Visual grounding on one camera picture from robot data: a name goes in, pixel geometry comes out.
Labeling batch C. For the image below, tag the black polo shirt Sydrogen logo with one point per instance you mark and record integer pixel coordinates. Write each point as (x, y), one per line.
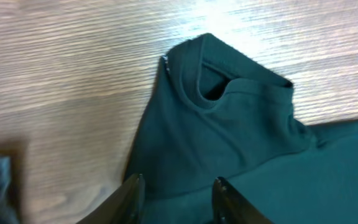
(215, 112)

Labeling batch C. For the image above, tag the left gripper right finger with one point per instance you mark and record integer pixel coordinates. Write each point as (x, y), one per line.
(231, 207)

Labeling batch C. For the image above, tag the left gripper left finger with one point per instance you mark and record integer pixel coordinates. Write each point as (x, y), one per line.
(123, 206)

